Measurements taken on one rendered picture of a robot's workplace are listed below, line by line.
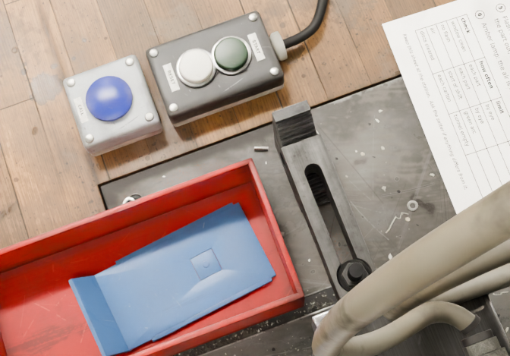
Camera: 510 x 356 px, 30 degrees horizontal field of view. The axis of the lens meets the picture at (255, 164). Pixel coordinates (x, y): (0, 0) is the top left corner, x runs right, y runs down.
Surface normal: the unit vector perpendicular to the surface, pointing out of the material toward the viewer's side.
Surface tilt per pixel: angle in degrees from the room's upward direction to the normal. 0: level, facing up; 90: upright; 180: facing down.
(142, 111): 0
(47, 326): 0
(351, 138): 0
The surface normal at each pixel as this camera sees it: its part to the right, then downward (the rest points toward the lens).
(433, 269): -0.38, 0.76
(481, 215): -0.79, -0.02
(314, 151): -0.05, -0.27
